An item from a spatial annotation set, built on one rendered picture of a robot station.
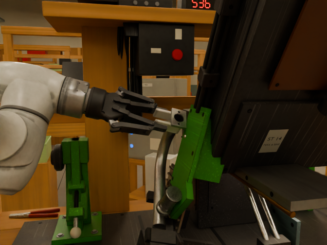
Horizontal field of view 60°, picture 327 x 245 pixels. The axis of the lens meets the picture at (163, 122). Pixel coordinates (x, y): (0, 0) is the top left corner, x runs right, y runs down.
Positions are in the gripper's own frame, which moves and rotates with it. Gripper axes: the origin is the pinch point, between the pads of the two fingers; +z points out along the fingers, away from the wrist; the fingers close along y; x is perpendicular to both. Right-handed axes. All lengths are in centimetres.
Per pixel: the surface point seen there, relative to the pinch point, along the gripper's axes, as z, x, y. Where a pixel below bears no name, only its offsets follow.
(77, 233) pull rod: -15.1, 23.2, -23.7
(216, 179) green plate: 11.7, -1.9, -14.9
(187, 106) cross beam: 14.7, 20.9, 26.6
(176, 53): 0.9, -3.4, 23.3
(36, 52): -185, 469, 500
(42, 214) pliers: -27, 48, -12
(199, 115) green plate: 4.5, -9.5, -4.0
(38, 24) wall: -266, 616, 787
